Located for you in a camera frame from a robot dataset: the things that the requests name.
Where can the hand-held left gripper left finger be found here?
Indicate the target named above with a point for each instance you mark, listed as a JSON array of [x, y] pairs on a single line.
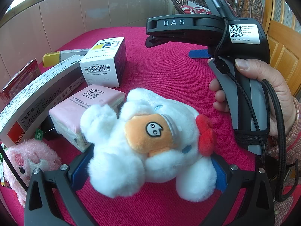
[[76, 176]]

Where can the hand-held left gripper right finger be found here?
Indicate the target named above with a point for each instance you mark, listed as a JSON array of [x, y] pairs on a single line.
[[221, 174]]

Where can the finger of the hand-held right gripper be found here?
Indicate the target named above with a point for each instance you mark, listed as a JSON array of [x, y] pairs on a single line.
[[155, 41], [198, 54]]

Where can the white plush toy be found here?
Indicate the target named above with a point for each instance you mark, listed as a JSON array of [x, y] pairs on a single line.
[[117, 164]]

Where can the pink plush toy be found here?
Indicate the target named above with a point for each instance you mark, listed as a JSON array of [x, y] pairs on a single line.
[[35, 155]]

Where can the pink tissue pack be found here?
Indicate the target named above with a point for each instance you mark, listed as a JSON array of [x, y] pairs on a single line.
[[77, 113]]

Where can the white medicine box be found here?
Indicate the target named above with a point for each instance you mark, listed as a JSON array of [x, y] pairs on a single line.
[[98, 75]]

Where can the white cardboard box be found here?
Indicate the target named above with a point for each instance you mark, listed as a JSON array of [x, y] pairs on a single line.
[[35, 98]]

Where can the yellow and white box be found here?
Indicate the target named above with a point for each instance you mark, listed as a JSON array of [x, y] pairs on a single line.
[[50, 60]]

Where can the person's right forearm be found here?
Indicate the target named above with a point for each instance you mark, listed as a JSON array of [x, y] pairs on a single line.
[[296, 127]]

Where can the person's right hand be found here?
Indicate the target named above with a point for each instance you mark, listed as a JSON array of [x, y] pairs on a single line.
[[277, 98]]

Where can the red table cloth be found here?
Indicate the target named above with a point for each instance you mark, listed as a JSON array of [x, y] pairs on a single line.
[[164, 75]]

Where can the wooden door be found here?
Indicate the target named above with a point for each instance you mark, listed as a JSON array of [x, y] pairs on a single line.
[[282, 47]]

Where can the red patterned cushion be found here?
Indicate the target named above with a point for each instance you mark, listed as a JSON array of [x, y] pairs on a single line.
[[188, 9]]

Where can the green tag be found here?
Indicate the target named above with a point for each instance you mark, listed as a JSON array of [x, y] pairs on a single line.
[[38, 133]]

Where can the red box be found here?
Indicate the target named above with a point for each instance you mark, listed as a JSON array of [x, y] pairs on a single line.
[[25, 75]]

